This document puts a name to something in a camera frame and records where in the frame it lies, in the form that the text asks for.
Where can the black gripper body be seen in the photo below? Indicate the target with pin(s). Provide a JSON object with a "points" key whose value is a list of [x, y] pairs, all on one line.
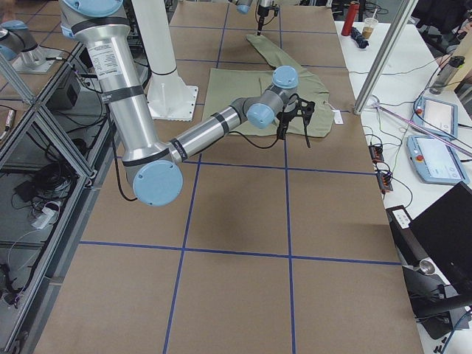
{"points": [[286, 113], [263, 12]]}

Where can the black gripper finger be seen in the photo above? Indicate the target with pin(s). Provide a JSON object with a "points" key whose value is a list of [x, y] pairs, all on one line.
{"points": [[282, 131], [260, 25], [307, 134]]}

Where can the olive green long-sleeve shirt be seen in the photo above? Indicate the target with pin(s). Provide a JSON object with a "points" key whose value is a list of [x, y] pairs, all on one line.
{"points": [[261, 95]]}

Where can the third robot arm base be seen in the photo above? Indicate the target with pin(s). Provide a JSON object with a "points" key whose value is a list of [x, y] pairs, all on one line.
{"points": [[19, 47]]}

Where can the white paper price tag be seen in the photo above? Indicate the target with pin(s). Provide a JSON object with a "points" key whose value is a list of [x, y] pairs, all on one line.
{"points": [[337, 118]]}

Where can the small circuit board upper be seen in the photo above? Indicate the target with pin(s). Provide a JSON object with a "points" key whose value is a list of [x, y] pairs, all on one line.
{"points": [[376, 153]]}

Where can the small circuit board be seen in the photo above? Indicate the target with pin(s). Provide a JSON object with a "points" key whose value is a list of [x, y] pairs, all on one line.
{"points": [[384, 178], [376, 153]]}

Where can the red water bottle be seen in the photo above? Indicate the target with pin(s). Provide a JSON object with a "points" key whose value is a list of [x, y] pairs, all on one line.
{"points": [[350, 18]]}

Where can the dark folded umbrella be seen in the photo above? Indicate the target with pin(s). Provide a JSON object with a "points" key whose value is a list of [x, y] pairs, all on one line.
{"points": [[359, 39]]}

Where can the small circuit board lower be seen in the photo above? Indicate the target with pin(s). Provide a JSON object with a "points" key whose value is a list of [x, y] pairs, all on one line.
{"points": [[384, 178]]}

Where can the iced coffee cup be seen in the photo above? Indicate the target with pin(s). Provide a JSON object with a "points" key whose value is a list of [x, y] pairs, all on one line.
{"points": [[369, 25]]}

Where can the lower teach pendant tablet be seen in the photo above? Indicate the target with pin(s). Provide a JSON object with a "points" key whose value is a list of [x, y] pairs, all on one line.
{"points": [[435, 162]]}

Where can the teach pendant tablet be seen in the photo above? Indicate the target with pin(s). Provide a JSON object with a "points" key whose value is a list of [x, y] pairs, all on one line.
{"points": [[435, 162], [436, 116]]}

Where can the upper teach pendant tablet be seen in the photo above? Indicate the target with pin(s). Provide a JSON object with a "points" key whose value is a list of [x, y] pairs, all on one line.
{"points": [[436, 116]]}

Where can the clear bottle black lid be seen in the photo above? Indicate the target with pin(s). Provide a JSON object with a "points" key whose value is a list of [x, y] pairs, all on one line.
{"points": [[446, 74]]}

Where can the black laptop computer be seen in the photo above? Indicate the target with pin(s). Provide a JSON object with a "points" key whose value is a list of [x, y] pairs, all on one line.
{"points": [[444, 232]]}

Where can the white metal robot base pedestal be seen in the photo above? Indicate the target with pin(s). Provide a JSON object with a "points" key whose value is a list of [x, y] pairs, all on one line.
{"points": [[169, 98]]}

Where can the aluminium frame post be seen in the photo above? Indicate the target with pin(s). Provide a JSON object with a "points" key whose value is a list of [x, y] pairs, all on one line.
{"points": [[392, 36]]}

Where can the aluminium frame rail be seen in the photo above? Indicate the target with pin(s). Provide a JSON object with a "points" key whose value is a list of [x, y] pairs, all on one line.
{"points": [[92, 171]]}

